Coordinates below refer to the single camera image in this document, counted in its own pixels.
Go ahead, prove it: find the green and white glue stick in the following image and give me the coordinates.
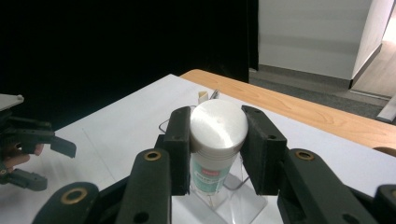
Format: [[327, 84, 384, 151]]
[[189, 98, 249, 196]]

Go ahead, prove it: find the black curtain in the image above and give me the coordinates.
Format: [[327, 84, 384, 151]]
[[0, 0, 260, 133]]

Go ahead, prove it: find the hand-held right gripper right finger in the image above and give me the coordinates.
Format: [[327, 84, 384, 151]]
[[240, 105, 380, 224]]

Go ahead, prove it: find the wooden table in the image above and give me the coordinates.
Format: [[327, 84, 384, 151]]
[[179, 68, 396, 158]]

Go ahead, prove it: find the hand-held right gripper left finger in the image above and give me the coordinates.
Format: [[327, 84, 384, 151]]
[[114, 105, 192, 224]]

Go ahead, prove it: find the clear acrylic organizer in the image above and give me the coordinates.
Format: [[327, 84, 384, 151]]
[[158, 105, 269, 224]]

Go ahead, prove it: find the white desk frame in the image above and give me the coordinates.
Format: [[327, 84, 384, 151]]
[[375, 92, 396, 124]]

